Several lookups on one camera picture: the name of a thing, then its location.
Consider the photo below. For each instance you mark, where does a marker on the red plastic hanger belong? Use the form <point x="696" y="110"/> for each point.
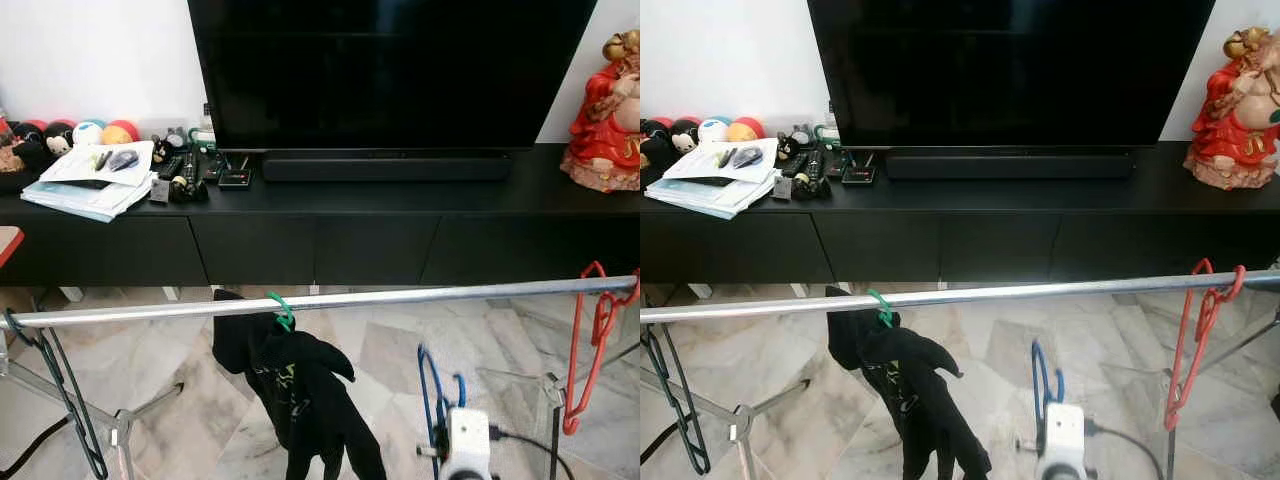
<point x="603" y="320"/>
<point x="1205" y="315"/>

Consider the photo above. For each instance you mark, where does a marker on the white blue plush ball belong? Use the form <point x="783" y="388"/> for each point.
<point x="88" y="134"/>
<point x="713" y="130"/>

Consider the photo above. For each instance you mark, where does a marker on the black plastic hanger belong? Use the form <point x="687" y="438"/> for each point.
<point x="62" y="395"/>
<point x="677" y="400"/>

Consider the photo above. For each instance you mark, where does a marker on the silver metal clothes rack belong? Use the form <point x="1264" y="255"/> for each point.
<point x="1000" y="294"/>
<point x="400" y="298"/>

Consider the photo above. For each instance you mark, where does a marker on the small black mouse figurine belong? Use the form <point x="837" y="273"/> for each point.
<point x="793" y="143"/>
<point x="165" y="147"/>

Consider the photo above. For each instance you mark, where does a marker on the black soundbar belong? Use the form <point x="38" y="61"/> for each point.
<point x="385" y="167"/>
<point x="1010" y="165"/>

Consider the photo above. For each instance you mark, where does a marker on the black remote control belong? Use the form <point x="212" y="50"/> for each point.
<point x="172" y="167"/>
<point x="797" y="165"/>

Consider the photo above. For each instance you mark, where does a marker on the green plastic hanger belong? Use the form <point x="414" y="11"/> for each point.
<point x="885" y="312"/>
<point x="288" y="312"/>

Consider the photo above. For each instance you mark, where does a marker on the black jacket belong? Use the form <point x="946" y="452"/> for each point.
<point x="915" y="400"/>
<point x="300" y="400"/>

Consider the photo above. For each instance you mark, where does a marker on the orange red plush ball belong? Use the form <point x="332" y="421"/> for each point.
<point x="120" y="134"/>
<point x="745" y="130"/>

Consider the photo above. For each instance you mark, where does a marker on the black tape dispenser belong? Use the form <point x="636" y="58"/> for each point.
<point x="810" y="187"/>
<point x="188" y="190"/>

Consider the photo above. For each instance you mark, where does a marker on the stack of white papers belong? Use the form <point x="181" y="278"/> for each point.
<point x="80" y="195"/>
<point x="700" y="192"/>

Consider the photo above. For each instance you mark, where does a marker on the black television cabinet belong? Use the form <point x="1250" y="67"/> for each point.
<point x="950" y="240"/>
<point x="300" y="240"/>

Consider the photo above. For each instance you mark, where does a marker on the black mouse plush toy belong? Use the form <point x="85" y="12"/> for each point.
<point x="35" y="155"/>
<point x="660" y="145"/>

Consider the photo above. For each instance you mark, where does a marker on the small black box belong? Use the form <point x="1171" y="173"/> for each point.
<point x="858" y="176"/>
<point x="234" y="180"/>

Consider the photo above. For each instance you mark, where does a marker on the grey computer mouse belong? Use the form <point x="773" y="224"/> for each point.
<point x="123" y="160"/>
<point x="747" y="157"/>

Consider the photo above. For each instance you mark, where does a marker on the black flat television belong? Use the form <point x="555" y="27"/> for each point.
<point x="1010" y="70"/>
<point x="390" y="70"/>

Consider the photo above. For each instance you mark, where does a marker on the pink marble table red edge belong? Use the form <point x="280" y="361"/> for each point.
<point x="8" y="242"/>

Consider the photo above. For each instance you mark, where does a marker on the red gold Buddha statue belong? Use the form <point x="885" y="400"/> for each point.
<point x="1225" y="115"/>
<point x="600" y="120"/>

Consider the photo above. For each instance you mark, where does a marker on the blue plastic hanger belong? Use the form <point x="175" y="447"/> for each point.
<point x="426" y="385"/>
<point x="1040" y="375"/>

